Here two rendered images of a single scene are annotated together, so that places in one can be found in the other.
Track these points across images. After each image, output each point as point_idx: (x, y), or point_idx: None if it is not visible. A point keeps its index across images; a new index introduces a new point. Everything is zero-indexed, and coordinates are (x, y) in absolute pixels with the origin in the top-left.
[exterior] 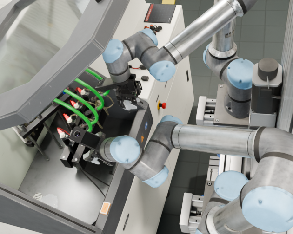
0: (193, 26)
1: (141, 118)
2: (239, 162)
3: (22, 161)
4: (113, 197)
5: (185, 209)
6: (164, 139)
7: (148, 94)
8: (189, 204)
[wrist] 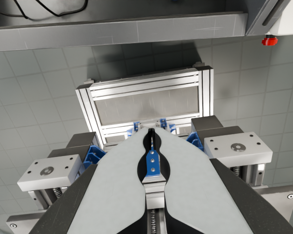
0: None
1: (217, 34)
2: (152, 206)
3: None
4: (3, 49)
5: (42, 184)
6: None
7: None
8: (53, 187)
